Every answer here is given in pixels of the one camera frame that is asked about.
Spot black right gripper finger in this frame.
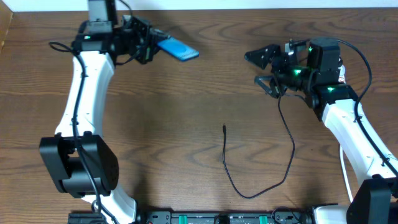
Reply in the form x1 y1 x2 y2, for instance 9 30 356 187
244 44 280 70
254 75 279 98

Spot blue Samsung Galaxy smartphone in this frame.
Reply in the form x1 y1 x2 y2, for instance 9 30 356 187
157 37 199 62

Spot black charging cable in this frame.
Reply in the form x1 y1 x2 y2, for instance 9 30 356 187
221 93 295 200

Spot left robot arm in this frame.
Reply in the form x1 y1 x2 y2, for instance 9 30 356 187
39 1 170 223

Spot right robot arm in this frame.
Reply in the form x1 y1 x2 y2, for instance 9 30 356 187
244 37 397 223

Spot white power strip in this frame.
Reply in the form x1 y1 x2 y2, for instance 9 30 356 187
338 65 346 83

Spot brown cardboard panel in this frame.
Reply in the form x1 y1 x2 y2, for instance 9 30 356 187
0 0 14 50

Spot white power strip cord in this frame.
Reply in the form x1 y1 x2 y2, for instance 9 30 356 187
338 145 354 203

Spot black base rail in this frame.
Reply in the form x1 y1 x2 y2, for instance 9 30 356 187
67 208 314 224

